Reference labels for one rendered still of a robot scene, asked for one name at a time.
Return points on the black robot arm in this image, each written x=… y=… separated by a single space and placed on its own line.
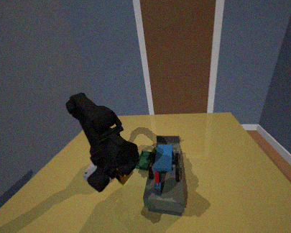
x=96 y=122

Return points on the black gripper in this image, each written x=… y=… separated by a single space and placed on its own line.
x=100 y=179

